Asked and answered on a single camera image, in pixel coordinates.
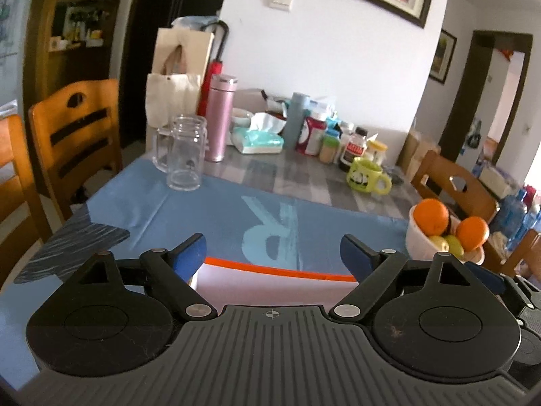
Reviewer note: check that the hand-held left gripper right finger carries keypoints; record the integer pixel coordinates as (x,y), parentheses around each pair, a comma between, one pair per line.
(356,257)

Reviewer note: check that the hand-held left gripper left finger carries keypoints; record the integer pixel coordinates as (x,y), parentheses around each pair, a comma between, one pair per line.
(190,259)

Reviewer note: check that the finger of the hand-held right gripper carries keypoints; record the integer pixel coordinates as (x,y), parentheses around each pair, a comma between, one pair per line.
(486,277)

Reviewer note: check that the orange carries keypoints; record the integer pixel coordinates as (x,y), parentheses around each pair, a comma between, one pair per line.
(472,233)
(431,216)

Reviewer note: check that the white bowl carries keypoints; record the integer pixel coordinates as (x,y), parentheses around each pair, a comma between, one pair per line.
(418,242)

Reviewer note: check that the orange cardboard box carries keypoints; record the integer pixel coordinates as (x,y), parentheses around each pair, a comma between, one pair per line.
(274,287)

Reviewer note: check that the wooden chair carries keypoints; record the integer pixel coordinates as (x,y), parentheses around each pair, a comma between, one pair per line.
(525,254)
(97,101)
(439,174)
(17,186)

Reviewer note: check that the blue printed tablecloth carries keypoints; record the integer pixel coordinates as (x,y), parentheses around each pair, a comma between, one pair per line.
(169,211)

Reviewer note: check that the blue water jug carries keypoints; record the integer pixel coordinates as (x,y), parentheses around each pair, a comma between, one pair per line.
(509,220)

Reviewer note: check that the green mug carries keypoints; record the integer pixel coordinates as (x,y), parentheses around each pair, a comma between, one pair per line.
(364,177)

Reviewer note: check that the dark bottle with red label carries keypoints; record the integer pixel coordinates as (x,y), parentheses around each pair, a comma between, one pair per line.
(354,152)

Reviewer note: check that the clear glass mug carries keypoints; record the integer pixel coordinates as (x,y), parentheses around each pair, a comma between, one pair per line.
(186,152)

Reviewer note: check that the white jar with yellow lid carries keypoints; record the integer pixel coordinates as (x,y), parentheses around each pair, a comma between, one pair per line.
(376,152)

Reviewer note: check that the small green lid jar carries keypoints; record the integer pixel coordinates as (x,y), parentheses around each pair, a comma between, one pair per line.
(329,150)

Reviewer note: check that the brown paper bags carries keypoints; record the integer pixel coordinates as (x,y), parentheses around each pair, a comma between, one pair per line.
(416,149)

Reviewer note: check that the red label supplement bottle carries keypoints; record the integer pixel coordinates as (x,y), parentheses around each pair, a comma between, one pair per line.
(310,137)

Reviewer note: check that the tissue pack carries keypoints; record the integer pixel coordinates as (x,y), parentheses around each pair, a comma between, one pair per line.
(258,142)

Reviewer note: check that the pink thermos bottle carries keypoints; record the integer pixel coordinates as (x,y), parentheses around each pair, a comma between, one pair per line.
(220,122)

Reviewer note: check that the grey bottle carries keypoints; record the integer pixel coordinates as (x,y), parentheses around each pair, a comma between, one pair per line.
(296,122)

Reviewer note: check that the white tote bag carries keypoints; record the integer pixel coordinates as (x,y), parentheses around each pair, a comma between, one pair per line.
(169,98)

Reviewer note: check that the red folded umbrella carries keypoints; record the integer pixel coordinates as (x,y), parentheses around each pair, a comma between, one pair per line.
(213,78)

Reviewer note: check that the kraft paper bag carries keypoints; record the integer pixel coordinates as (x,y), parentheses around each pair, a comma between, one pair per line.
(198,47)

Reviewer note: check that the small framed picture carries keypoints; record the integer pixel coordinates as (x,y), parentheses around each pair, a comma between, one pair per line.
(443,56)

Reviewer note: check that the wooden cabinet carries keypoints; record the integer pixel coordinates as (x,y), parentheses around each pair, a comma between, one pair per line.
(42,17)

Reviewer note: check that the white light switch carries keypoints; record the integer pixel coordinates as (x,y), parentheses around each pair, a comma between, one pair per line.
(279,0)

